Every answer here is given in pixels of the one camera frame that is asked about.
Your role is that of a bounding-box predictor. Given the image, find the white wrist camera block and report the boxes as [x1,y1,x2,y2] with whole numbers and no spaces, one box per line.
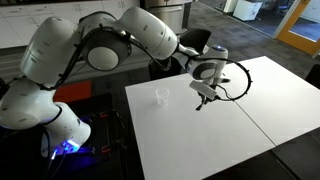
[188,80,218,100]

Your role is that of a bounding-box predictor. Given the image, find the orange floor mat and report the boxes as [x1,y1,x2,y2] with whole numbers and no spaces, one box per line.
[53,79,93,104]

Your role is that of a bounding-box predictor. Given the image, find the white cabinet row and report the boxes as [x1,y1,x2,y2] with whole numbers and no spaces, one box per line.
[0,0,142,49]

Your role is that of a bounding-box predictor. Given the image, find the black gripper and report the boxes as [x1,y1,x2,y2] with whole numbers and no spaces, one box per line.
[199,92,221,106]

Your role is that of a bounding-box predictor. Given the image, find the black chair with curved backrest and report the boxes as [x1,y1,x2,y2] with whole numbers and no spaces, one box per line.
[179,28,213,54]

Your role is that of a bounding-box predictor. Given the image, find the small white box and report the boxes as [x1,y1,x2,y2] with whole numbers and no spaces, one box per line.
[222,0,240,14]

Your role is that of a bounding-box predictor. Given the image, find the stainless steel refrigerator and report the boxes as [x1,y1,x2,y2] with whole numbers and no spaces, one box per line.
[141,0,194,37]

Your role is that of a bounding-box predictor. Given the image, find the clear plastic cup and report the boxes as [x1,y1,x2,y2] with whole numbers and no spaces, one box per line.
[155,87,171,107]

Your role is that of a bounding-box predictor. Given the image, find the large white box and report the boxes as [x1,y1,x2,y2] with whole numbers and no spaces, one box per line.
[232,0,264,22]

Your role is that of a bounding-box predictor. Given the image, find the orange door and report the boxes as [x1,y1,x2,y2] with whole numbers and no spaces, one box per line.
[276,0,320,56]

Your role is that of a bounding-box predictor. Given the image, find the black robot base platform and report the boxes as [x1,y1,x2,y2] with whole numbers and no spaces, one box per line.
[43,92,136,180]

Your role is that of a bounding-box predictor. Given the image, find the black chair with wide backrest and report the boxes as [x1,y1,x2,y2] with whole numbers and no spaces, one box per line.
[148,56,183,81]

